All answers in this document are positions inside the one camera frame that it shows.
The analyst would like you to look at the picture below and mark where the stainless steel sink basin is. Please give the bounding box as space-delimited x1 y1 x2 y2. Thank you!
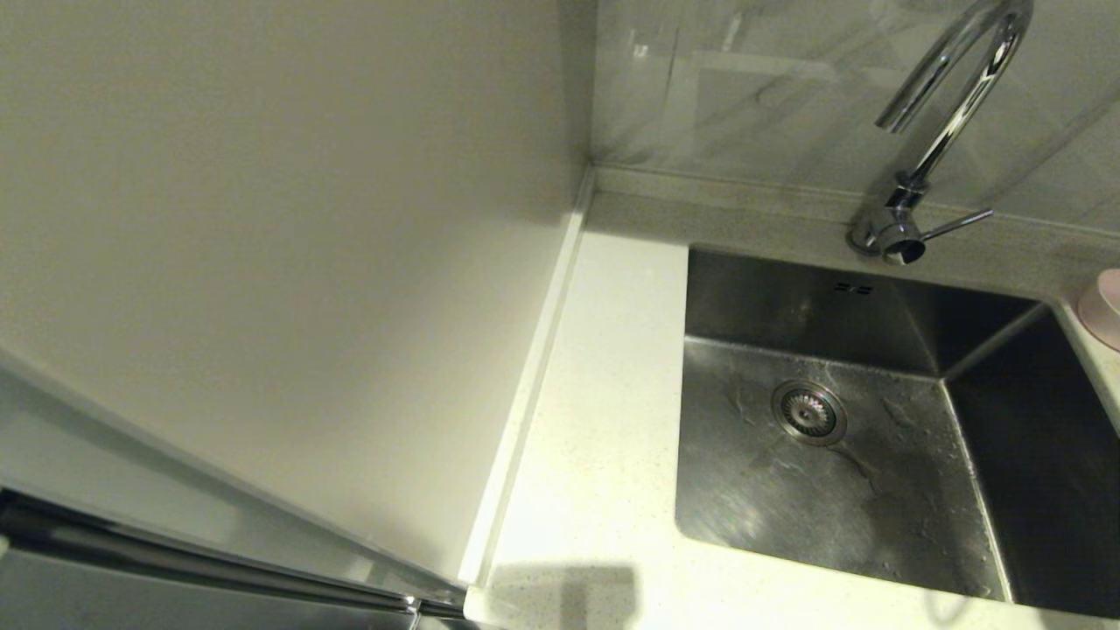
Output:
674 245 1120 618

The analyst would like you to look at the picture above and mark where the stainless steel appliance door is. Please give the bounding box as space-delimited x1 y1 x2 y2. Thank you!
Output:
0 490 469 630

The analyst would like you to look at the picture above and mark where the chrome gooseneck faucet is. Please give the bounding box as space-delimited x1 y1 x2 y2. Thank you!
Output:
847 0 1036 266

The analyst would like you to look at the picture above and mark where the round metal sink drain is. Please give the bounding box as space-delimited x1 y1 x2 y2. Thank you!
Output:
772 380 848 447

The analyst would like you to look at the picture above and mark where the tall white cabinet side panel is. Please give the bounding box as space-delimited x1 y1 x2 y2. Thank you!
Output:
0 0 598 589

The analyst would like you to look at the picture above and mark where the long metal appliance handle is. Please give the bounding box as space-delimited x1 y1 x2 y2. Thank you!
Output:
0 494 465 618

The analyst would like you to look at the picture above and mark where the pink bowl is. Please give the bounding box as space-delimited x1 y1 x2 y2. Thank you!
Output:
1078 269 1120 353

